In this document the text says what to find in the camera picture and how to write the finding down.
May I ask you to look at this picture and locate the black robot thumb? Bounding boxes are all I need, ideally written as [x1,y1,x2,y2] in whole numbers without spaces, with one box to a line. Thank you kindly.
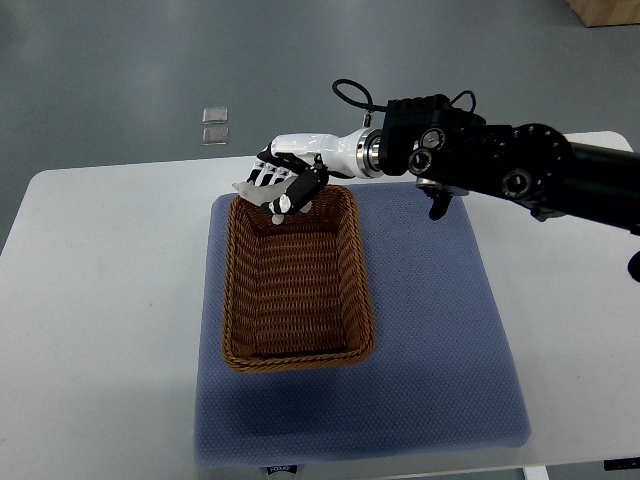
[267,154,329,214]

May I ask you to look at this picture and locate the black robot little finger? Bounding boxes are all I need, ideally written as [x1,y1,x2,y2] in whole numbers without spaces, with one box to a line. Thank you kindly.
[247,159,265,184]

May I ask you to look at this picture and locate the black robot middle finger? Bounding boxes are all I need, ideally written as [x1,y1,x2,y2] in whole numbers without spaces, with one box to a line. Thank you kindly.
[263,163,283,186]

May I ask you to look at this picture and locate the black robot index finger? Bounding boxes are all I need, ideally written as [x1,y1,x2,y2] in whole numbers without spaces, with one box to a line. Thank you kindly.
[277,160,305,184]

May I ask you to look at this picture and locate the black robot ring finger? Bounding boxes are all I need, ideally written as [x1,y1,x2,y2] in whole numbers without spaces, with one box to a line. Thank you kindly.
[253,160,274,186]

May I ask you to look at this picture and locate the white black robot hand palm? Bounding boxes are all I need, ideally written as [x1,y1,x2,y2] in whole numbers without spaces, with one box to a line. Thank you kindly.
[257,132,373,178]

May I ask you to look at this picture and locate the white toy bear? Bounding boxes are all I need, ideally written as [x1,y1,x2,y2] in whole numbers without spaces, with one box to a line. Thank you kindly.
[232,177,316,225]

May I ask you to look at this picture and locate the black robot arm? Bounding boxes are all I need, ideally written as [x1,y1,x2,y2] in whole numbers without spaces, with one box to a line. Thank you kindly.
[235,94,639,235]

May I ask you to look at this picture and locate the brown wicker basket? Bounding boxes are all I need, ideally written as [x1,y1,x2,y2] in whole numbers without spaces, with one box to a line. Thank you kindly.
[221,186,376,373]

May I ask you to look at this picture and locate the lower clear floor plate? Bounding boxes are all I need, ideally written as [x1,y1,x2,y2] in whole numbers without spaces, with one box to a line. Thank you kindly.
[202,126,229,146]

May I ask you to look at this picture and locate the clear floor plate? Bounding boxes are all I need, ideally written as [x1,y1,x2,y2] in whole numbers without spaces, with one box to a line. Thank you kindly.
[202,106,228,125]
[202,126,229,146]

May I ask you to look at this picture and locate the upper clear floor plate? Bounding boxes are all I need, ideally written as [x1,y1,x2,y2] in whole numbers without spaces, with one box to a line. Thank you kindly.
[202,106,228,125]

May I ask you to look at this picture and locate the blue grey cushion mat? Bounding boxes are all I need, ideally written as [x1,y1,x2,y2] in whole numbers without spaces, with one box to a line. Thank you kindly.
[194,183,530,468]

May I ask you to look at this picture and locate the wooden box corner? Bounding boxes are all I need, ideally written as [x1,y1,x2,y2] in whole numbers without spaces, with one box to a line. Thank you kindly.
[567,0,640,27]

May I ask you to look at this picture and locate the cushion label tag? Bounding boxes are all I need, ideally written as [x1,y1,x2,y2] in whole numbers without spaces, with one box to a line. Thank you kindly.
[266,465,298,475]

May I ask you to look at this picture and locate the black table control panel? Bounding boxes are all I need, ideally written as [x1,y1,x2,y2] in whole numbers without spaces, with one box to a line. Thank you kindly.
[603,457,640,471]

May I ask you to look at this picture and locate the black cable loop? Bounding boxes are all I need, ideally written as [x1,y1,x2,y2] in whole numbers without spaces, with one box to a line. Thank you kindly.
[331,78,389,126]

